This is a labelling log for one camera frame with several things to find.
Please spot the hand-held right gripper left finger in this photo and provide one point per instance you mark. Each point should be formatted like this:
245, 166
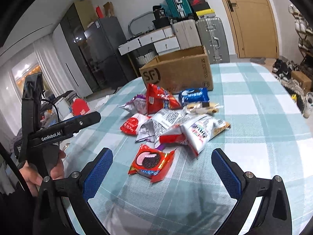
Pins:
97, 173

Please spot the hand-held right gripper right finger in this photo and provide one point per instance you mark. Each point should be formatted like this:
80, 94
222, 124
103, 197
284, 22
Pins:
226, 173

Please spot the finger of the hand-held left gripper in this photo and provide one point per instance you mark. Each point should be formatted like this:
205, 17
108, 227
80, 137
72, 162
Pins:
83, 121

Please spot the small red white packet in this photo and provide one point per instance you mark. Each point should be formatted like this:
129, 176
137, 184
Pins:
129, 126

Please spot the large white snack packet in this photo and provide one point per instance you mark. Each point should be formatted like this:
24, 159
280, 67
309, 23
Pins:
203, 129

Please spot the red cookie packet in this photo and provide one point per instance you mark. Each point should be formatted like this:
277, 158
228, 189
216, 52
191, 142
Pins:
149, 162

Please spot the small purple snack packet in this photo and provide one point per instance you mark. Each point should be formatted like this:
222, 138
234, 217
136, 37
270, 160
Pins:
135, 104

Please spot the clear biscuit packet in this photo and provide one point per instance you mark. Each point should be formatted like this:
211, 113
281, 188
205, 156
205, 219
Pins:
200, 107

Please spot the large purple silver snack packet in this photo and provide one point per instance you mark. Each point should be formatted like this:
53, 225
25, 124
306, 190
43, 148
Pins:
156, 127

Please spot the red chip bag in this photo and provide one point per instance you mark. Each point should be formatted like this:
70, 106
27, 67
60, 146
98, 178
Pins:
159, 99

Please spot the blue cookie packet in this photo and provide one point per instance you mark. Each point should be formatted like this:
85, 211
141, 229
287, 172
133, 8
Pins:
194, 95

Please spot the brown cardboard box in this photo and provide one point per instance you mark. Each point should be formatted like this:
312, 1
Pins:
185, 76

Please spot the person's left forearm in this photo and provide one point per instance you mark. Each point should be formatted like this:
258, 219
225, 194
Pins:
14, 213

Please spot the person's left hand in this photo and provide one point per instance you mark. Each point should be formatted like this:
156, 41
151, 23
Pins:
29, 176

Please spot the red gift bag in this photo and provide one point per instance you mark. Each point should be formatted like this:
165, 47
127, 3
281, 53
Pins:
79, 107

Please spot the white curtain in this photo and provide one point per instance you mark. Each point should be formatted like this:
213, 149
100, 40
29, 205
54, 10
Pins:
46, 61

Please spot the dark grey fridge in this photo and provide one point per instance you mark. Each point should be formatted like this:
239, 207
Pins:
107, 53

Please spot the black glass cabinet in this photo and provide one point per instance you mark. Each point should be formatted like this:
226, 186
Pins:
73, 34

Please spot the white ribbed basket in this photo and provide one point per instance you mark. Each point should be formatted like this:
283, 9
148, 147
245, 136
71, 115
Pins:
145, 57

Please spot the white drawer unit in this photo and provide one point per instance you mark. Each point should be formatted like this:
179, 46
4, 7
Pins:
151, 38

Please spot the small red bag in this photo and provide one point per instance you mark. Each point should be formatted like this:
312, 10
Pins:
99, 12

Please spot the brown paper bag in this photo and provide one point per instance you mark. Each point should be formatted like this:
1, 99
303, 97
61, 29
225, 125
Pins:
108, 9

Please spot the oval white-framed mirror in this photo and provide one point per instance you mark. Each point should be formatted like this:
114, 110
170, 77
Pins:
136, 18

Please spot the grey slippers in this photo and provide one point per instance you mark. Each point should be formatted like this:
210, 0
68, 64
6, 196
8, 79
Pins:
258, 60

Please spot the small cardboard box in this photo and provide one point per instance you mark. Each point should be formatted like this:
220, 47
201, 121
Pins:
301, 79

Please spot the pile of shoes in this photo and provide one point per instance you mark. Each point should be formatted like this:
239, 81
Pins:
286, 68

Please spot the black bag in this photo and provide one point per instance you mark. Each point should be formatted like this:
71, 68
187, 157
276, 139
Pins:
160, 12

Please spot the white suitcase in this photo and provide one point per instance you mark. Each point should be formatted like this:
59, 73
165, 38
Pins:
185, 33

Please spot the silver suitcase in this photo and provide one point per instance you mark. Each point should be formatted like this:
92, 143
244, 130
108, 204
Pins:
211, 36

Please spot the teal suitcase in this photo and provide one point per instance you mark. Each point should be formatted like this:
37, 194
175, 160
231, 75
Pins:
174, 0

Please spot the wooden door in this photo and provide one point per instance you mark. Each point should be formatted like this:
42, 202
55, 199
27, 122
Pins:
251, 17

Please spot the yellow black box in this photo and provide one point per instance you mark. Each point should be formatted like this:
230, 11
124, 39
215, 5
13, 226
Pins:
205, 12

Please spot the black shoe box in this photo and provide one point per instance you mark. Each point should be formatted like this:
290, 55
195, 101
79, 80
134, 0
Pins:
200, 5

